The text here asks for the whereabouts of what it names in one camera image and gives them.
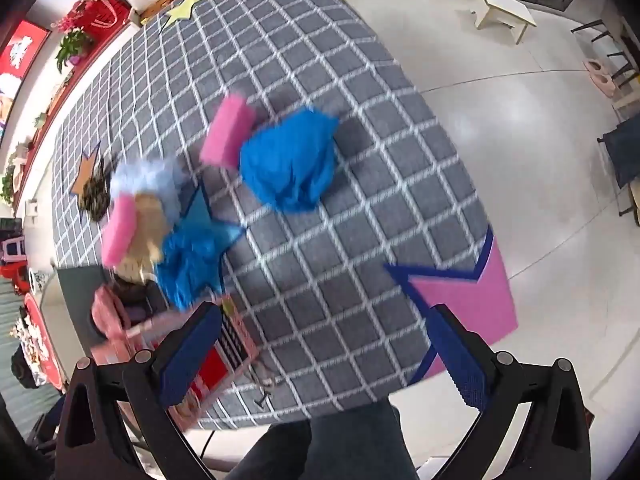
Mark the leopard print cloth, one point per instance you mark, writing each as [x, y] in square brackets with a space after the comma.
[95, 195]

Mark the grey storage bin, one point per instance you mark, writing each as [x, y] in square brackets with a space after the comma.
[75, 290]

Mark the colourful printed cardboard box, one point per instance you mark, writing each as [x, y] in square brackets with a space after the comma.
[225, 360]

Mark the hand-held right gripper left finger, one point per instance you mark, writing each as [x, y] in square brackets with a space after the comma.
[192, 350]

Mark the red round table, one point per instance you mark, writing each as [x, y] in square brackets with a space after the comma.
[45, 345]

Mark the dark blue cloth on chair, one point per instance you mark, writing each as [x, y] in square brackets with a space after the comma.
[625, 150]

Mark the red wall poster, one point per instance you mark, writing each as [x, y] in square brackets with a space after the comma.
[20, 60]

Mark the red bag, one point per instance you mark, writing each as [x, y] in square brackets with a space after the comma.
[102, 17]

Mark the potted green plant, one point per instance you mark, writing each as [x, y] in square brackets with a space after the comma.
[72, 47]

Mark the person's legs in jeans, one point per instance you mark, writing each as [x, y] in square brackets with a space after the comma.
[340, 445]

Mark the pink pouch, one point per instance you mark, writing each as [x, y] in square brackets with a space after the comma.
[107, 310]

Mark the grey checked mat with stars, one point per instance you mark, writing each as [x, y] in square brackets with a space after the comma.
[325, 85]

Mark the tan plush toy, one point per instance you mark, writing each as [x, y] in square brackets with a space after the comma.
[147, 240]

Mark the white low table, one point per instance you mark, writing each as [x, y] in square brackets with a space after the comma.
[500, 7]

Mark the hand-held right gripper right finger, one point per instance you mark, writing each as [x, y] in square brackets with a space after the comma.
[460, 355]

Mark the pink slippers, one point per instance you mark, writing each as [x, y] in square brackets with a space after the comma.
[600, 77]

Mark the light blue fluffy cloth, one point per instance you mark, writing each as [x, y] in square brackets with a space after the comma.
[145, 177]

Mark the pink sponge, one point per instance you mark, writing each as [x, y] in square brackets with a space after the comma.
[120, 235]
[227, 132]

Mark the black metal chair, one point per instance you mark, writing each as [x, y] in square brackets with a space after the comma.
[607, 55]

